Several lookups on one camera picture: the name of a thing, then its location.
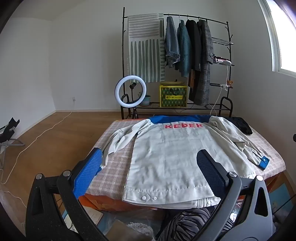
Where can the black metal clothes rack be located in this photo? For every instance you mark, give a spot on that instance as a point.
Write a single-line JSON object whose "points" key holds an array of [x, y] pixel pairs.
{"points": [[220, 41]]}

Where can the black coat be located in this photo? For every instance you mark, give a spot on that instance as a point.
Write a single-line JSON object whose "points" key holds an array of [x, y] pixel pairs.
{"points": [[195, 46]]}

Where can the clear plastic bag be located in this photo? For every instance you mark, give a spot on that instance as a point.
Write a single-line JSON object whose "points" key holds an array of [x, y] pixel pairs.
{"points": [[138, 215]]}

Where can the orange bed sheet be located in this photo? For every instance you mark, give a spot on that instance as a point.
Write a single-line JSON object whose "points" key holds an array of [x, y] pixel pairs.
{"points": [[104, 203]]}

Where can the small potted plant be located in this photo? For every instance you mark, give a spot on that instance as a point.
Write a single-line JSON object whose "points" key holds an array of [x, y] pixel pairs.
{"points": [[145, 100]]}

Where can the black cloth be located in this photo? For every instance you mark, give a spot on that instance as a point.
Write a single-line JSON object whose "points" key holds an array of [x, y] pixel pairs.
{"points": [[240, 125]]}

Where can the green striped hanging cloth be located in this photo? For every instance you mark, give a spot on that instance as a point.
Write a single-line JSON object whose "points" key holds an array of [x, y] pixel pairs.
{"points": [[143, 58]]}

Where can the window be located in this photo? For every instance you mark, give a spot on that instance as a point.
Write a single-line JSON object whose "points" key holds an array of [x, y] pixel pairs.
{"points": [[286, 34]]}

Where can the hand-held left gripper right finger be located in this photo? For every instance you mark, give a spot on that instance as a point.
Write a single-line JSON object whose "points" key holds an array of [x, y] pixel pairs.
{"points": [[211, 172]]}

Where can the white handheld appliance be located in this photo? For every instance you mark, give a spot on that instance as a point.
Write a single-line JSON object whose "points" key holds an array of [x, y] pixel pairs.
{"points": [[225, 62]]}

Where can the grey metal folding stand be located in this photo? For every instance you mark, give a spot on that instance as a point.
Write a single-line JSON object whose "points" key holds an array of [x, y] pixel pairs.
{"points": [[13, 141]]}

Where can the white and blue jacket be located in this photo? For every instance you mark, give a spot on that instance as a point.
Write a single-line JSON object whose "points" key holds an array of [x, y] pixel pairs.
{"points": [[171, 157]]}

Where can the brown garment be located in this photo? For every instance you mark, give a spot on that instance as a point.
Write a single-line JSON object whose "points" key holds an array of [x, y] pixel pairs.
{"points": [[191, 80]]}

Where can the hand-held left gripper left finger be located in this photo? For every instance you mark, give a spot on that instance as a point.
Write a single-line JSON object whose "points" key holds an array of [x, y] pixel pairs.
{"points": [[89, 172]]}

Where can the light blue wood-framed board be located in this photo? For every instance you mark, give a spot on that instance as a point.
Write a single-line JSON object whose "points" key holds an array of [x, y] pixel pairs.
{"points": [[279, 197]]}

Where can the white power adapter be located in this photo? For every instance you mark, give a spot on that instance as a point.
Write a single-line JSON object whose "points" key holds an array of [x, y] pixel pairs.
{"points": [[224, 87]]}

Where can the blue denim jacket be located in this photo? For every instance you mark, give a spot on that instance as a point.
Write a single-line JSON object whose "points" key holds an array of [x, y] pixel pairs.
{"points": [[171, 41]]}

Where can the teal jacket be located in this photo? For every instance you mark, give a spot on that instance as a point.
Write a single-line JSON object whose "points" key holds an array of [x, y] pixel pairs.
{"points": [[185, 51]]}

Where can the grey plaid coat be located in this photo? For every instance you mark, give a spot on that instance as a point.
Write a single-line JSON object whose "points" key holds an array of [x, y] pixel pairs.
{"points": [[204, 76]]}

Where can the small brown teddy bear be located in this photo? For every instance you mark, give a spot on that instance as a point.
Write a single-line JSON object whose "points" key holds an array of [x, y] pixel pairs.
{"points": [[229, 83]]}

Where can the yellow green box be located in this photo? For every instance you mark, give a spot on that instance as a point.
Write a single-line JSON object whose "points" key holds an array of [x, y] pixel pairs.
{"points": [[173, 97]]}

